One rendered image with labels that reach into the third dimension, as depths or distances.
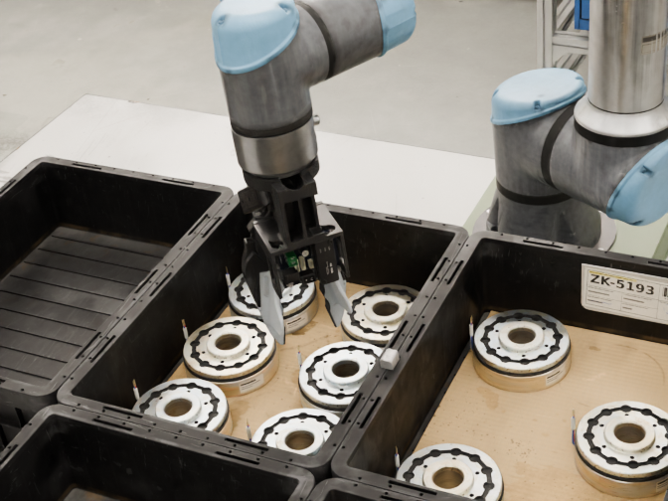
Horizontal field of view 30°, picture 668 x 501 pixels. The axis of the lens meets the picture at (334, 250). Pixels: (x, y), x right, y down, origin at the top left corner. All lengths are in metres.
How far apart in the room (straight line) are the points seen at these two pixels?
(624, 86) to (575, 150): 0.11
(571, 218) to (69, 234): 0.66
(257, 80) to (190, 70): 2.88
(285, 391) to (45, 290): 0.38
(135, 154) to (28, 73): 2.06
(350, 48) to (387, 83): 2.61
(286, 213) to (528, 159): 0.48
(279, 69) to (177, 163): 1.00
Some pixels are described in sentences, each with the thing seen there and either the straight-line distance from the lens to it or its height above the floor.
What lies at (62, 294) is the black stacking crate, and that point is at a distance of 1.58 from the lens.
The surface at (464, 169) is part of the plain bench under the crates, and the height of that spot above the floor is 0.70.
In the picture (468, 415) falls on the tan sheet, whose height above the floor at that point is 0.83.
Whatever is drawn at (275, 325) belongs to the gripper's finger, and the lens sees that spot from 1.22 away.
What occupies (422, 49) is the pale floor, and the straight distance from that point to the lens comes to 3.90.
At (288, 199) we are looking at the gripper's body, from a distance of 1.11.
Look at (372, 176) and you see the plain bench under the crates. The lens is 1.94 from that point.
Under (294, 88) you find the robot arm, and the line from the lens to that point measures 1.08.
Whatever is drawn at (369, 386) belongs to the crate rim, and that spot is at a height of 0.93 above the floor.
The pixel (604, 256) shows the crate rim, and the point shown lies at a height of 0.93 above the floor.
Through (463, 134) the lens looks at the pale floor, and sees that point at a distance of 3.43.
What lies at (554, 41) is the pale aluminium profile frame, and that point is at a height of 0.29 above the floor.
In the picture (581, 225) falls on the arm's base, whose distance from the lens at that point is 1.63.
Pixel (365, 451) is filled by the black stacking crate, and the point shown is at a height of 0.91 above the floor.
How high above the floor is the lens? 1.72
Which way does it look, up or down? 35 degrees down
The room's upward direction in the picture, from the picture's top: 7 degrees counter-clockwise
